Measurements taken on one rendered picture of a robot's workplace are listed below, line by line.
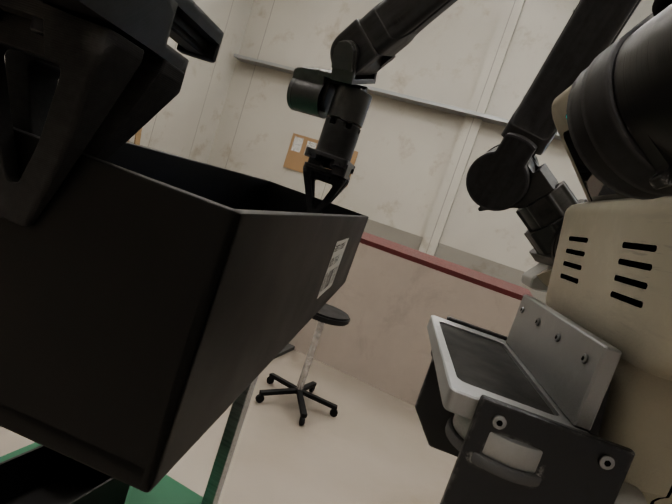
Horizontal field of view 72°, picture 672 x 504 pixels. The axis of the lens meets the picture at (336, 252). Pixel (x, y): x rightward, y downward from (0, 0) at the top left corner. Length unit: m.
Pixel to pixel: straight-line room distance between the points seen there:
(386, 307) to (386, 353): 0.31
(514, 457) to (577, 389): 0.07
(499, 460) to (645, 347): 0.13
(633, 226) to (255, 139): 10.19
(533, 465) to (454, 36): 9.56
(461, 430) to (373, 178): 9.03
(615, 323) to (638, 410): 0.06
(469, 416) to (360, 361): 2.94
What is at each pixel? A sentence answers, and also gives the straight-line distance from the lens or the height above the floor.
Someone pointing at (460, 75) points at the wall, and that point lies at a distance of 9.51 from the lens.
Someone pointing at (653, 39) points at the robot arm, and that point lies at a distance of 0.24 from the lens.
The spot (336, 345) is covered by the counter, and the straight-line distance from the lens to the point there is 3.31.
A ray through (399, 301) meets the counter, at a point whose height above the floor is 0.61.
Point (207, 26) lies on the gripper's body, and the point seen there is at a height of 1.19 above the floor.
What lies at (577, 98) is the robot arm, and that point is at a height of 1.22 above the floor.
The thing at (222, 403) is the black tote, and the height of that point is 1.02.
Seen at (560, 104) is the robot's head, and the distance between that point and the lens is 0.53.
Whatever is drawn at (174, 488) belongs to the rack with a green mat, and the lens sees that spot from 1.32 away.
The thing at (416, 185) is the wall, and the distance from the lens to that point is 9.13.
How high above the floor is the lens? 1.14
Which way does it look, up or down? 7 degrees down
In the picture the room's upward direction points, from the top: 18 degrees clockwise
